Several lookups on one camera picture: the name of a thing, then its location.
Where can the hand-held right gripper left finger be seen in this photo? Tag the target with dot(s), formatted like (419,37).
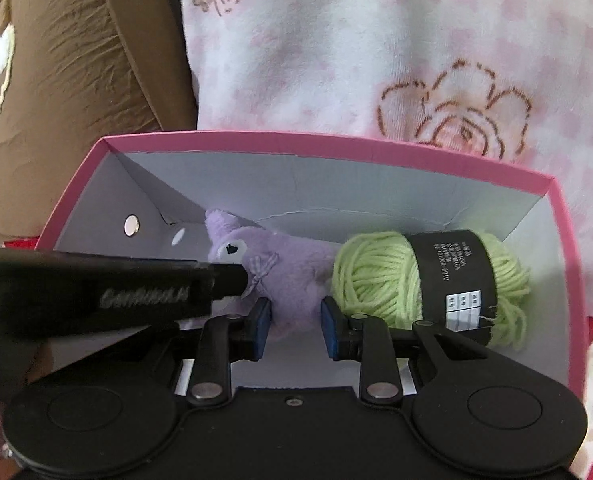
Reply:
(262,325)

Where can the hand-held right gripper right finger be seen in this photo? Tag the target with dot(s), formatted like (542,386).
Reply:
(329,330)

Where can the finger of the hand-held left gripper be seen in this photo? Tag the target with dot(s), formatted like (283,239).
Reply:
(229,280)

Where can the purple plush toy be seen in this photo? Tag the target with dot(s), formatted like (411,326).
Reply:
(291,270)

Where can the green yarn ball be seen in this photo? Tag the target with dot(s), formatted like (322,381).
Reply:
(371,275)

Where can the pink cardboard box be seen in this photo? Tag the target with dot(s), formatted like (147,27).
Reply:
(326,185)

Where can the brown pillow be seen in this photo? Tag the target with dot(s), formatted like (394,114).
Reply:
(76,85)

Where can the pink checked pillow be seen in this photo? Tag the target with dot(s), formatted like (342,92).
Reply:
(351,45)

